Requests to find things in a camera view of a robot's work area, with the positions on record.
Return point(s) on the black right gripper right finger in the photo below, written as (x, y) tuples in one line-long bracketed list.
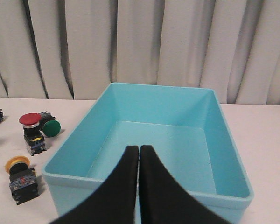
[(163, 200)]

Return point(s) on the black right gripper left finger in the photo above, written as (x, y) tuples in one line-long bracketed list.
[(113, 202)]

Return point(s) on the yellow mushroom push button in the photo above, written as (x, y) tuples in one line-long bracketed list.
[(23, 182)]

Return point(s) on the red mushroom push button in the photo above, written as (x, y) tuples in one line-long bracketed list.
[(32, 134)]

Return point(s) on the light blue plastic box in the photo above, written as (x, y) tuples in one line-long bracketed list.
[(185, 126)]

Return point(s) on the green mushroom push button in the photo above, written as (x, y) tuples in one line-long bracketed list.
[(49, 125)]

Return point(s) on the white pleated curtain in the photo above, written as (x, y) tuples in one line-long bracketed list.
[(73, 49)]

